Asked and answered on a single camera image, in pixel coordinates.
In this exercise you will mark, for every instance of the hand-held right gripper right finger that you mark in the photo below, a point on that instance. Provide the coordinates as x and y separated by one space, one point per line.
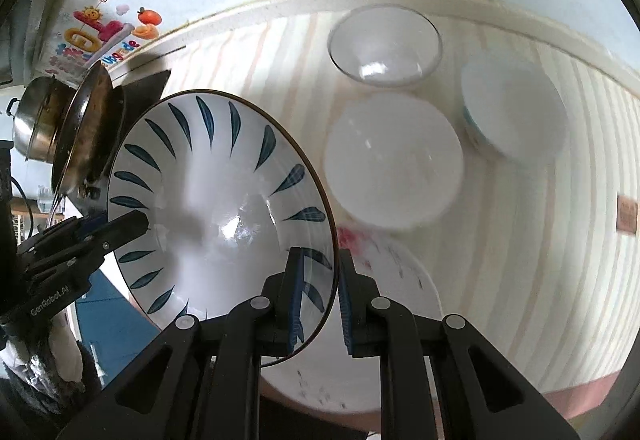
346 307

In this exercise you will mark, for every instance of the colourful cartoon wall sticker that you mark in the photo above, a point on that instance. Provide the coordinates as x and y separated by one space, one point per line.
95 30

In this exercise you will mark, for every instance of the white bowl with blue leaves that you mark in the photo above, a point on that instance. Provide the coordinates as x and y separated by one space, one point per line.
215 200

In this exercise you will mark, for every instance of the white plate with floral print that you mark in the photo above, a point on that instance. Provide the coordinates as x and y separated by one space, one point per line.
402 265

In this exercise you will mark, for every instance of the black range hood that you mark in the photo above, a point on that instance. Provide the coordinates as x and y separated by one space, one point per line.
20 30

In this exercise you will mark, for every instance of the striped counter mat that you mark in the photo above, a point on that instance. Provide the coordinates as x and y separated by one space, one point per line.
525 245

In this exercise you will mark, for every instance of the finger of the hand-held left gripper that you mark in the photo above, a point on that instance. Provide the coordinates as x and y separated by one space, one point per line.
92 223
127 226

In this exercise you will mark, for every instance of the dark frying pan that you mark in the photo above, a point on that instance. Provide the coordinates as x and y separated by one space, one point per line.
87 120

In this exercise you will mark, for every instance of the black induction cooktop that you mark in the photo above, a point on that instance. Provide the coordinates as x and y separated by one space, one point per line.
145 90

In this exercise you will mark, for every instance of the plain white bowl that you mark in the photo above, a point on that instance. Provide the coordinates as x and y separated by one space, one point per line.
395 160

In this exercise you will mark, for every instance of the clear glass bowl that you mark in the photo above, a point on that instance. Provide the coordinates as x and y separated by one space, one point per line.
385 45

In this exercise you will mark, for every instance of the stainless steel pot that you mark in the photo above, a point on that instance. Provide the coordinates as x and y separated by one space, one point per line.
37 120

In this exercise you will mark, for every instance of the person's left hand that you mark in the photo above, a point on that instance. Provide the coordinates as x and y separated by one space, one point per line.
67 352

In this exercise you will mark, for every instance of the blue cabinet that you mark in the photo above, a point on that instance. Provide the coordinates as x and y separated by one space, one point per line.
110 315

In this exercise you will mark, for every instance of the white bowl with blue rim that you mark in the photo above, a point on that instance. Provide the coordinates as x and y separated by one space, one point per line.
510 110

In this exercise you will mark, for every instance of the small brown square sticker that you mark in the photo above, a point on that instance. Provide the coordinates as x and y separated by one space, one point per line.
628 214

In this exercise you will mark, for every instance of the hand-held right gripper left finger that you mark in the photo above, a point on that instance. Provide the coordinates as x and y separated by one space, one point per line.
296 305

